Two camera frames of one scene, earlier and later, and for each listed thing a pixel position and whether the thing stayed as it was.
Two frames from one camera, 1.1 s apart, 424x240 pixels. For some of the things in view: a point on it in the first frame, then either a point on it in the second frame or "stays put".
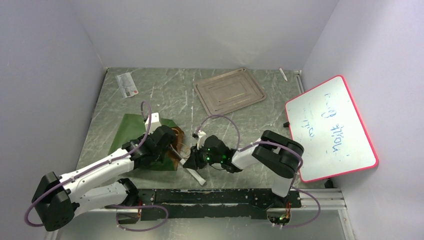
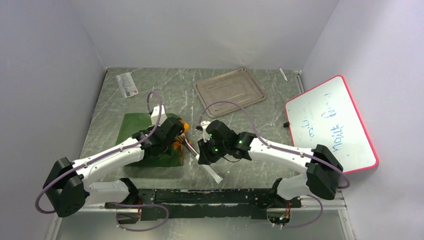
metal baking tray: x=228 y=91 stays put
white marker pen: x=283 y=74 stays put
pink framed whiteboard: x=324 y=120 stays put
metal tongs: x=201 y=181 to x=217 y=177
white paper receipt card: x=126 y=85 stays put
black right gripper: x=194 y=163 to x=206 y=157
